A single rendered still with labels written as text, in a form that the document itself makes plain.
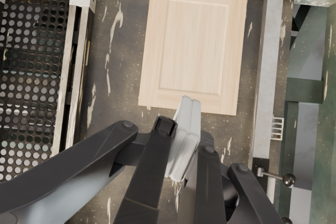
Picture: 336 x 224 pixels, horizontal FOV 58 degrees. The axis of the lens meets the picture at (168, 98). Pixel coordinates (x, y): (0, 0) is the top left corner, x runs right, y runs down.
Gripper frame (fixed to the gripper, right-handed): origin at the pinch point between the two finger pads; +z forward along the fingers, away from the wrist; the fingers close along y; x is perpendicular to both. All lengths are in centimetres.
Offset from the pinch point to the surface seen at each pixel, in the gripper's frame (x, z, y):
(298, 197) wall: -145, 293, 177
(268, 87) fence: -7, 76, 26
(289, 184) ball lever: -27, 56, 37
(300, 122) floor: -56, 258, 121
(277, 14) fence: 14, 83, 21
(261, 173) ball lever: -30, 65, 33
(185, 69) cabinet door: -11, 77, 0
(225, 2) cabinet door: 12, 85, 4
